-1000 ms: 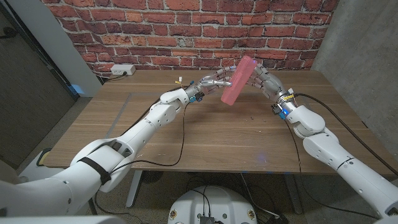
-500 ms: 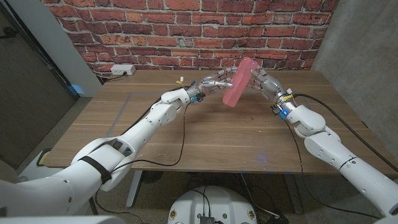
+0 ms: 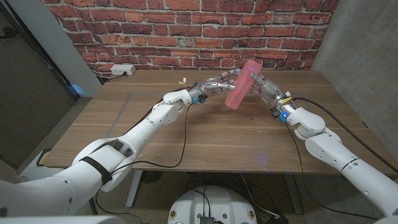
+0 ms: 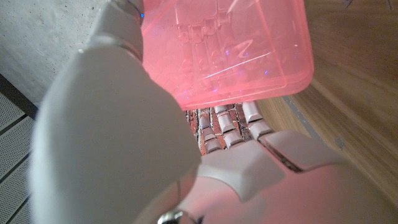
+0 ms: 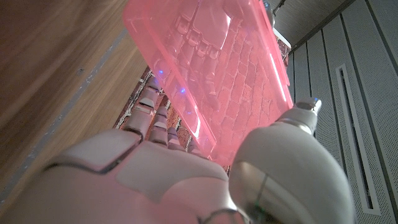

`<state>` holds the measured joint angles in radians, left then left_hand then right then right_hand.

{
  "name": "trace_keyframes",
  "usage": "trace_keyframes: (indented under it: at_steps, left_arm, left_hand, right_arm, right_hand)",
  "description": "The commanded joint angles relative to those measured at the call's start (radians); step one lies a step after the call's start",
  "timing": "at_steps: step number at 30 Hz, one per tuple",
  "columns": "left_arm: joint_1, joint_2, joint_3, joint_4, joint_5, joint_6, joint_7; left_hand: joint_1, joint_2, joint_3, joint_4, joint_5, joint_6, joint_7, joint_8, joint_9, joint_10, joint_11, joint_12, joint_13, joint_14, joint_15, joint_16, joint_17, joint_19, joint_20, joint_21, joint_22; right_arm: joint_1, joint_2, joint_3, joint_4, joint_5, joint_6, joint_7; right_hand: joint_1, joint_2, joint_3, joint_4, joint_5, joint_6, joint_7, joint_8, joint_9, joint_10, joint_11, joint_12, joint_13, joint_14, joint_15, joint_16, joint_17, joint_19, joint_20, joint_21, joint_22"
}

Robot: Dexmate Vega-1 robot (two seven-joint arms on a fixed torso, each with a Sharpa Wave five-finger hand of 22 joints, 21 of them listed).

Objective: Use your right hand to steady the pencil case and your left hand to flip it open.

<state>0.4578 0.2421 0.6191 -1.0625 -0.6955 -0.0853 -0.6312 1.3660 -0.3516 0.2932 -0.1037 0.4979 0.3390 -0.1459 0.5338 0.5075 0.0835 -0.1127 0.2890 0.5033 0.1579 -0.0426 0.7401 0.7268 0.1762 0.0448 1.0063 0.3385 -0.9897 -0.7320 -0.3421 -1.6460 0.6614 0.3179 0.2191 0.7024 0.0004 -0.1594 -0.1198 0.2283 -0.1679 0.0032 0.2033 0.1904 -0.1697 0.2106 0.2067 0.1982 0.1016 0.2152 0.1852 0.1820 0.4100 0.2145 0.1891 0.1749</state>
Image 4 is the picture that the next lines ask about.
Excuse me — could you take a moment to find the red brick print backdrop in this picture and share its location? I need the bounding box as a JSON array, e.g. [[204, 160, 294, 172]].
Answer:
[[185, 102, 262, 156]]

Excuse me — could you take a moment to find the translucent pink plastic pencil case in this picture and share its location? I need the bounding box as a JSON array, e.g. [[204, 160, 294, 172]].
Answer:
[[141, 0, 315, 111]]

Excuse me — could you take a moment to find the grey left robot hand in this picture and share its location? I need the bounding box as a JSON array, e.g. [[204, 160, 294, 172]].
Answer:
[[30, 0, 398, 224]]

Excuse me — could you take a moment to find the grey perforated panel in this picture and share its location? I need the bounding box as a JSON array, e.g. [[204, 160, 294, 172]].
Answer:
[[0, 74, 41, 224]]

